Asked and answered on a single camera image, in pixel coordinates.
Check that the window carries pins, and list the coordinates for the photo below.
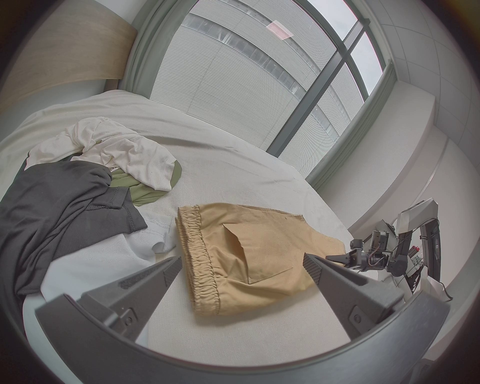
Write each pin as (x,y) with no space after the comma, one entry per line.
(243,75)

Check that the bed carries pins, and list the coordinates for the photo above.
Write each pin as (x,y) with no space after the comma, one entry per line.
(232,168)

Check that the grey-green curtain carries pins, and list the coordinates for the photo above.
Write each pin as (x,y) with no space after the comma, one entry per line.
(146,56)

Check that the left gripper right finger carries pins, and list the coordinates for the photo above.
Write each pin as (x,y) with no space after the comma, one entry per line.
(348,296)

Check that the tan shorts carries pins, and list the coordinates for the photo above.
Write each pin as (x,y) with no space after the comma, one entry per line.
(262,240)

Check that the cream white garment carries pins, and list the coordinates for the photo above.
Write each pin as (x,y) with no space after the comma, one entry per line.
(142,161)

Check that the green garment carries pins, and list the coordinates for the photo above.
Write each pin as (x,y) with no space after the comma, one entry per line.
(144,193)

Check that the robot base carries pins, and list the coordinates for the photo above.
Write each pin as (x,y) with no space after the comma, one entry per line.
(437,285)

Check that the black garment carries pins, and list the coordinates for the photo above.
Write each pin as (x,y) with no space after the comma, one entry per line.
(56,210)

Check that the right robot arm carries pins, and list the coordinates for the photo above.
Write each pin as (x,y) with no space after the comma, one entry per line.
(416,213)

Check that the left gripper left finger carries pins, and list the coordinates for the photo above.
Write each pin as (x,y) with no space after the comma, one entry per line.
(142,288)

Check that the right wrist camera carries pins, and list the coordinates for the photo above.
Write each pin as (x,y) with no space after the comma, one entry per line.
(356,244)

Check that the pale grey garment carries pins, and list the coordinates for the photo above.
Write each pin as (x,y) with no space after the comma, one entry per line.
(112,255)

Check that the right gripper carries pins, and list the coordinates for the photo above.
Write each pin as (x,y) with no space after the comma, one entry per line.
(360,259)

